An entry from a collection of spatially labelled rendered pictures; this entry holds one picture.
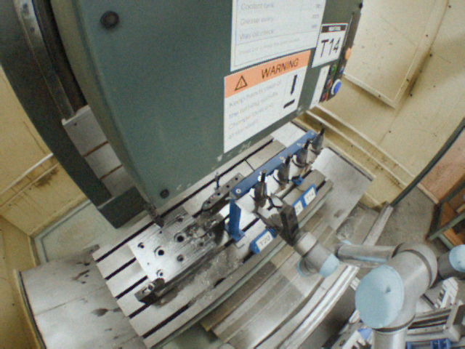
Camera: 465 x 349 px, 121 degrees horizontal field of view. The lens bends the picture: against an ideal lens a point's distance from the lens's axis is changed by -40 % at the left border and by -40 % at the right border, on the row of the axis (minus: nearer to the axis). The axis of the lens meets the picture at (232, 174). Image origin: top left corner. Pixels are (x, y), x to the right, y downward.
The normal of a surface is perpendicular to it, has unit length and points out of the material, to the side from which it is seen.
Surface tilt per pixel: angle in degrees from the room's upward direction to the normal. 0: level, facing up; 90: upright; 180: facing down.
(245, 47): 90
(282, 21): 90
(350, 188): 24
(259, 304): 7
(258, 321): 8
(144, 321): 0
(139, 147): 90
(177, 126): 90
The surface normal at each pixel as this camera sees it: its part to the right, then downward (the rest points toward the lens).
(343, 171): -0.28, -0.34
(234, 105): 0.67, 0.60
